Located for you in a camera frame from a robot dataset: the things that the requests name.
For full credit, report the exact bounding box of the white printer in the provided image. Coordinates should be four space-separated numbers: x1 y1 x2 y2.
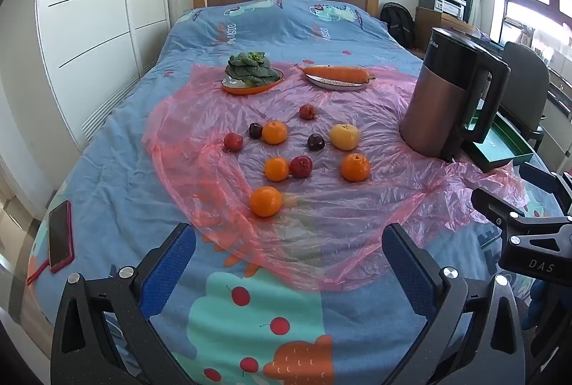
435 0 468 19

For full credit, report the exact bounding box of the yellow apple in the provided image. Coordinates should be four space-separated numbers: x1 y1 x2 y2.
329 123 361 152

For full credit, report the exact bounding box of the orange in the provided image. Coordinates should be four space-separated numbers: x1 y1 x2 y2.
263 157 291 182
341 153 371 182
249 186 283 218
261 121 287 145

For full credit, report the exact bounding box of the glass table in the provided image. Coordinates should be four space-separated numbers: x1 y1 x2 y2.
467 28 508 55

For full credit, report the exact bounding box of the white oval plate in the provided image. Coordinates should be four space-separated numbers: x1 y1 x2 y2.
305 65 371 92

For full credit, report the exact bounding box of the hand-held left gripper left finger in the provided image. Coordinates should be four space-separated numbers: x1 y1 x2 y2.
50 223 197 385

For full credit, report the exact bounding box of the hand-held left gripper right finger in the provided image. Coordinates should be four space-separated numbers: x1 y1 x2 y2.
382 223 528 385

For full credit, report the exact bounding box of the green tray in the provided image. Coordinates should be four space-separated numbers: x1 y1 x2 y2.
460 108 536 173

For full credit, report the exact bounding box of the black backpack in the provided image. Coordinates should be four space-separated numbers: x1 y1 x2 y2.
380 2 417 51

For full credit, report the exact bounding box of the dark office chair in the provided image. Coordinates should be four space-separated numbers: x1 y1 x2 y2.
500 42 551 153

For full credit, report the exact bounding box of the person's right hand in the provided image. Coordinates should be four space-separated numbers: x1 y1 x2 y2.
529 278 555 330

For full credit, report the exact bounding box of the white wardrobe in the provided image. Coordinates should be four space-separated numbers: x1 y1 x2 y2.
36 0 173 151

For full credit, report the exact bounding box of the phone in red case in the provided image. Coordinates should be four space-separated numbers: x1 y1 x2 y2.
26 200 75 286

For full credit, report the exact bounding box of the white desk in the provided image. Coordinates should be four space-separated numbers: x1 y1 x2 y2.
545 54 572 171

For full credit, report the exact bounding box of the wooden cabinet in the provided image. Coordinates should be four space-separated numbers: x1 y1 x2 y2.
415 6 481 55

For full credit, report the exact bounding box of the copper and black kettle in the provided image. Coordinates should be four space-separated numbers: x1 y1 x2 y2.
399 28 511 162

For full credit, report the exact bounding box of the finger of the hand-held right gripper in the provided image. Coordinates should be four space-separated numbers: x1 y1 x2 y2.
517 164 572 216
471 187 572 243

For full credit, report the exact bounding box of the carrot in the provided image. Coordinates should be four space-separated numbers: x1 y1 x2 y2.
297 64 376 84

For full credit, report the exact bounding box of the green bok choy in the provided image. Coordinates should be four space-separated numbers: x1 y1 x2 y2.
225 51 281 87

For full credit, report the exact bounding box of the pink plastic sheet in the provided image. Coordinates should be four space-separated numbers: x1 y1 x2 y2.
142 62 530 293

